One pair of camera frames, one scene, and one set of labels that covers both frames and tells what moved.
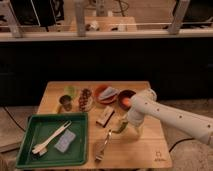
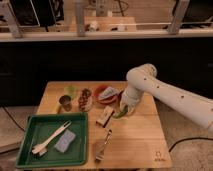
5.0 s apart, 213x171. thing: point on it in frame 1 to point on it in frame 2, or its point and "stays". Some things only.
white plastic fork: [42, 148] stays
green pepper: [124, 125] to [122, 113]
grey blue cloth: [108, 92] stays
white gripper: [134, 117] to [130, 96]
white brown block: [105, 116] stays
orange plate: [99, 90] stays
